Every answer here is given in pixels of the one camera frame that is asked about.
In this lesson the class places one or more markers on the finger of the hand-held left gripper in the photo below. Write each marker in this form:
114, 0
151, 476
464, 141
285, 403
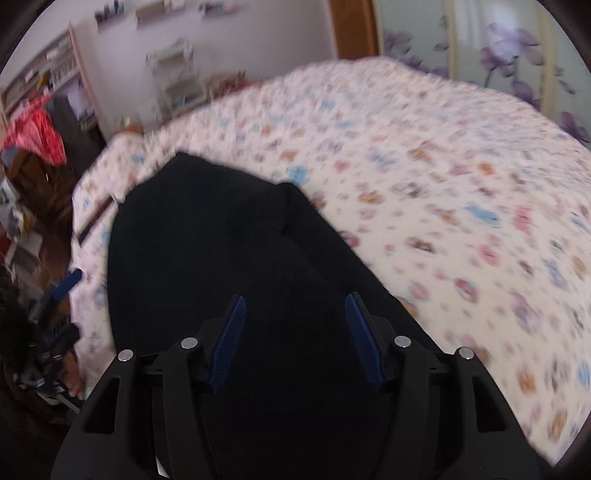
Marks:
68, 280
61, 340

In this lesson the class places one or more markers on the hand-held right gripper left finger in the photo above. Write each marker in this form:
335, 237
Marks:
228, 341

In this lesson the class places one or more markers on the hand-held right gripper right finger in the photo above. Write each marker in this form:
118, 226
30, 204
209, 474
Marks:
364, 337

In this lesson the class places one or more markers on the black pants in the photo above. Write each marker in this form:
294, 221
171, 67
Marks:
231, 240

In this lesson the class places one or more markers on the brown wooden furniture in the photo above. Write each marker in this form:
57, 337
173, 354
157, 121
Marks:
37, 184

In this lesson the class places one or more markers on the red cloth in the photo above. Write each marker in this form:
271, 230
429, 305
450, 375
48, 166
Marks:
37, 134

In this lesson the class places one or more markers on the animal print fleece blanket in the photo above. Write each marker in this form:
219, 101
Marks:
415, 184

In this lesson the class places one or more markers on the heap of plush toys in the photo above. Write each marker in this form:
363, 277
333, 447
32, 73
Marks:
228, 81

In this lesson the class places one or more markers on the wooden door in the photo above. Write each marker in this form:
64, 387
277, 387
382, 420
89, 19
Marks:
353, 27

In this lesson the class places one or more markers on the floral glass sliding wardrobe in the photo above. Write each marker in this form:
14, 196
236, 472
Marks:
498, 50

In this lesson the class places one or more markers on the wall bookshelf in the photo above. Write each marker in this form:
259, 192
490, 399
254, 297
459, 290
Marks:
41, 69

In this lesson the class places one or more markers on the white wall shelf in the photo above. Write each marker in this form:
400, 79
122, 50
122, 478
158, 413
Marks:
111, 14
151, 11
218, 7

